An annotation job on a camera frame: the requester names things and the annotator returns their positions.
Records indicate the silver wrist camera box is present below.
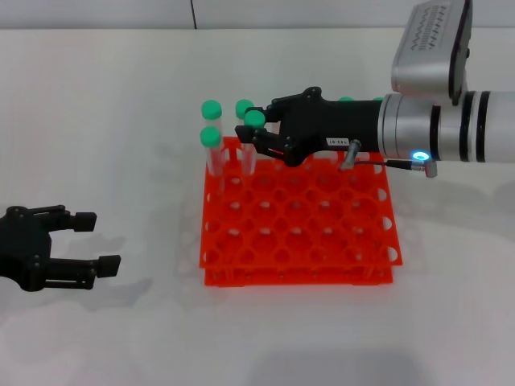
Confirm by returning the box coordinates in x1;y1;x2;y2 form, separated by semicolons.
390;0;474;107

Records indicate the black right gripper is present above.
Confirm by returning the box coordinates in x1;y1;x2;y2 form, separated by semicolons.
234;86;384;168

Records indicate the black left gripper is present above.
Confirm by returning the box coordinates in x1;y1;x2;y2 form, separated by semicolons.
0;204;122;293

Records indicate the orange plastic test tube rack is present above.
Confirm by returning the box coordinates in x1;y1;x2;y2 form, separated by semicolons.
198;135;403;289

